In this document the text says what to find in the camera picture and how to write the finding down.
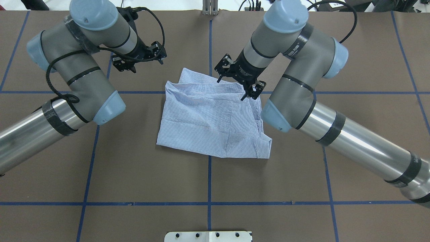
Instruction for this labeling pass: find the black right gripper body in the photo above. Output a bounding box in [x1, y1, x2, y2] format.
[228, 51, 266, 89]

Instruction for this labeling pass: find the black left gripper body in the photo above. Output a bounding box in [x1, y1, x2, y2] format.
[129, 37, 157, 60]

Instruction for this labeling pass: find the light blue striped shirt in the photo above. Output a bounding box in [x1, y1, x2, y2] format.
[156, 68, 272, 159]

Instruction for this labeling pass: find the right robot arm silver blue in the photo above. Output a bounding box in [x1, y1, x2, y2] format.
[214, 0, 430, 208]

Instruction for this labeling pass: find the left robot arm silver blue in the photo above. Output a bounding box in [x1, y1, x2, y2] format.
[0, 0, 167, 176]

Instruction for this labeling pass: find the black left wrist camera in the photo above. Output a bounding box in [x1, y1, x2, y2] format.
[116, 7, 138, 32]

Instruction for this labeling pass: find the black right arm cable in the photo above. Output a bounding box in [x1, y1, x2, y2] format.
[306, 0, 358, 44]

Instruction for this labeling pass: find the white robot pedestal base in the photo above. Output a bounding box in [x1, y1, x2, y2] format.
[164, 231, 253, 242]

